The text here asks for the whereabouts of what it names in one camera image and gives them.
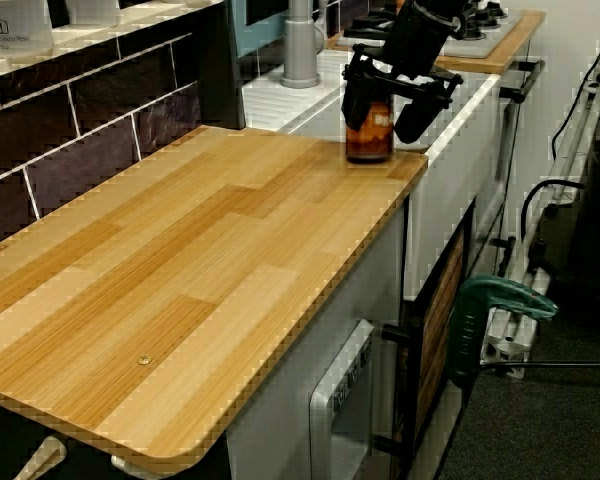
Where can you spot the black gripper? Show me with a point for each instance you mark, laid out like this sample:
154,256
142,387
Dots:
405,85

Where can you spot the orange can with grey lid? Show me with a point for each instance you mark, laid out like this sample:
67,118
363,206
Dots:
370,137

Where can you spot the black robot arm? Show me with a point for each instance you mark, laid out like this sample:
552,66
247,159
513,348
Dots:
420,35

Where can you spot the white toy sink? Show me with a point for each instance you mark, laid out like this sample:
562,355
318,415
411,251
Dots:
455,165

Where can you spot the grey toy faucet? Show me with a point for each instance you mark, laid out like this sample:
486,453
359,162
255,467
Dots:
300,47

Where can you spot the black stove knob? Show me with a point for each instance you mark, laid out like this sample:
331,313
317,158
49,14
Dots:
472,32
495,10

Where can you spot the grey stove top plate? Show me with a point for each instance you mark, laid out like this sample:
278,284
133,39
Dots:
485,42

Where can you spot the wooden stove counter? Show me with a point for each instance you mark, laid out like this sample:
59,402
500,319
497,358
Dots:
510,52

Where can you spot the teal framed panel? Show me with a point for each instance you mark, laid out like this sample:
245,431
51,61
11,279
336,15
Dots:
237,30

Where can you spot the wood slat cabinet door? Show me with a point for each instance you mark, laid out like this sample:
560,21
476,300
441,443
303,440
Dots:
440,320

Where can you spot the green clamp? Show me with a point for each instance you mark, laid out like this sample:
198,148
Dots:
467,330

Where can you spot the grey oven door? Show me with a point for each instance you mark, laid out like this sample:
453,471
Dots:
347,400

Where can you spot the plain white container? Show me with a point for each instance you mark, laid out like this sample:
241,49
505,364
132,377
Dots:
92,12

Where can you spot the brass screw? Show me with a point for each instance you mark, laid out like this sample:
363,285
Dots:
144,359

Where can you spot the white labelled container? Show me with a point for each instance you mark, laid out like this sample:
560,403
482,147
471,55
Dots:
15,27

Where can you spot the white aluminium frame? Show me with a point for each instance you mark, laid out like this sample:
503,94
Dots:
572,155

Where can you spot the white table bracket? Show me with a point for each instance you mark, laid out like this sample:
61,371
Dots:
42,457
127,464

